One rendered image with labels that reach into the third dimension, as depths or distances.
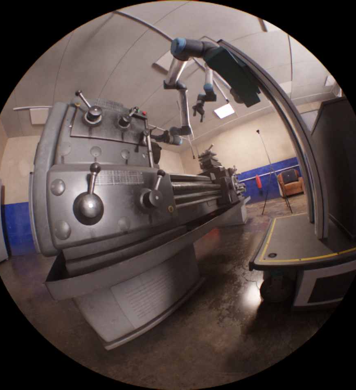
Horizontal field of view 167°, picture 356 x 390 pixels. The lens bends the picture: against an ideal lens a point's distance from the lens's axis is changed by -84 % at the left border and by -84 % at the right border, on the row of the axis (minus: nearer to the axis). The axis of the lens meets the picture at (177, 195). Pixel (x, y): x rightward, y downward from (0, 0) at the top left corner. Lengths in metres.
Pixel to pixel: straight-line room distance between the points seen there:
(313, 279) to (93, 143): 1.05
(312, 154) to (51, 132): 1.10
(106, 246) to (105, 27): 2.95
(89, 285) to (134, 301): 0.27
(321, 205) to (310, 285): 0.32
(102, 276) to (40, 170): 0.45
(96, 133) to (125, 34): 2.39
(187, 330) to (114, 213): 0.64
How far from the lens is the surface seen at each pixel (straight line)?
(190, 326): 0.73
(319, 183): 0.62
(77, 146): 0.61
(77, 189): 0.40
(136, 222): 0.44
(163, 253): 0.51
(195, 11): 2.92
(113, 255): 0.55
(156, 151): 1.01
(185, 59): 1.03
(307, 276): 0.56
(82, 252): 0.57
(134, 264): 0.45
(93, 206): 0.33
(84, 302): 0.58
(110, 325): 0.68
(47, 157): 0.60
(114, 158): 0.62
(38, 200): 0.56
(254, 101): 1.27
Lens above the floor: 0.61
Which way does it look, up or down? 5 degrees up
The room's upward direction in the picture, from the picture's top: 12 degrees counter-clockwise
